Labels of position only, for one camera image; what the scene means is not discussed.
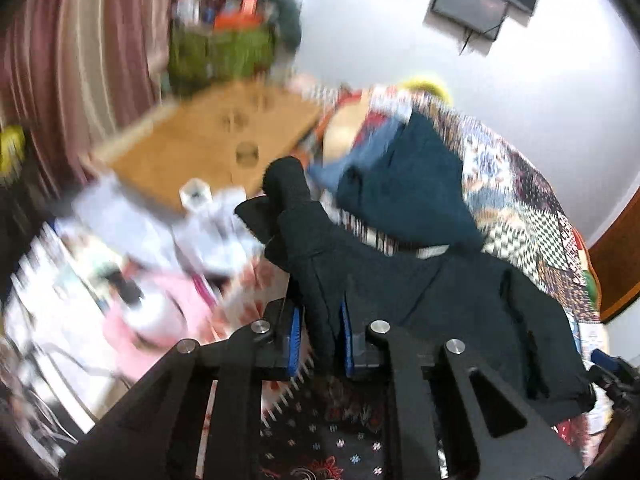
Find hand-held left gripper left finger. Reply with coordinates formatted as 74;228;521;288
59;299;306;480

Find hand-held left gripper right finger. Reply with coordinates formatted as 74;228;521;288
337;296;586;480

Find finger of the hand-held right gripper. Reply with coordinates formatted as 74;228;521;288
589;348;640;403

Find black pants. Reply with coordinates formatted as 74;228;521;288
235;156;597;422

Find pink cloth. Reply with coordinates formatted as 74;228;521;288
102;270;222;377

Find dark teal garment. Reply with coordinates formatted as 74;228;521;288
336;110;486;257

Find small clear cup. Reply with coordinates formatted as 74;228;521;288
180;178;211;211

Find blue jeans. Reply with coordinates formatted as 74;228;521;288
306;115;407;202

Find patchwork printed blanket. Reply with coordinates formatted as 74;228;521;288
190;77;610;480

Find bamboo lap desk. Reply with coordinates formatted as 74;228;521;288
92;80;324;214

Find yellow foam pad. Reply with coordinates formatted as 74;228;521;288
400;75;454;104

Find green fabric storage bag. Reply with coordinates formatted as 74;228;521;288
167;25;279;94

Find grey neck pillow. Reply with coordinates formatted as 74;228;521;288
260;0;304;54

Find orange box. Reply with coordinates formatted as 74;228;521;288
212;0;264;31

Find striped red curtain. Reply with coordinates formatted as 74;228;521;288
0;0;202;203

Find small black monitor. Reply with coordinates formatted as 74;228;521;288
431;0;511;41

